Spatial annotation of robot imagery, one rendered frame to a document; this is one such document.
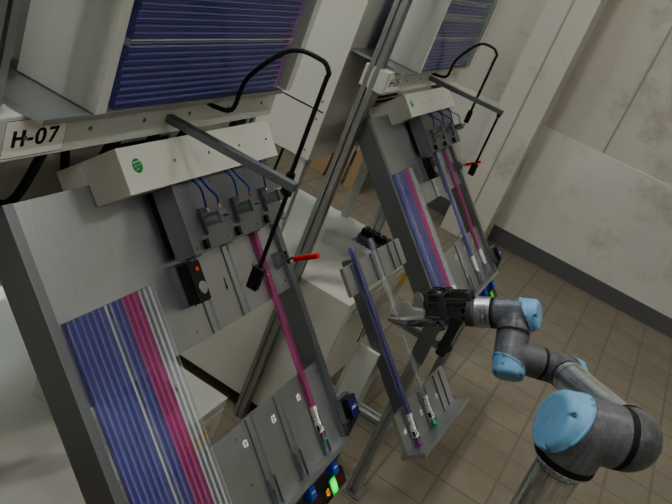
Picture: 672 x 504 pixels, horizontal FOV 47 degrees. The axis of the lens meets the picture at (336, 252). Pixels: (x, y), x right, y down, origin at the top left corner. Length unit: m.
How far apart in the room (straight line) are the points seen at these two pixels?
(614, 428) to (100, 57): 1.03
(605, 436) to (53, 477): 1.04
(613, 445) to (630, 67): 4.16
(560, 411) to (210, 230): 0.71
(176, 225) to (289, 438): 0.53
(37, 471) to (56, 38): 0.86
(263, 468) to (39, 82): 0.83
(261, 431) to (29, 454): 0.47
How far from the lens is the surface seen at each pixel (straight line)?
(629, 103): 5.42
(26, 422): 1.78
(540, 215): 5.59
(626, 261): 5.58
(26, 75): 1.29
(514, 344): 1.79
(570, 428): 1.41
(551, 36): 5.20
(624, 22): 5.42
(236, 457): 1.52
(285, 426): 1.66
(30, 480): 1.66
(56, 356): 1.22
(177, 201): 1.41
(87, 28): 1.20
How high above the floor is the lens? 1.81
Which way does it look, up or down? 24 degrees down
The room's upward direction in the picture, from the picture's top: 23 degrees clockwise
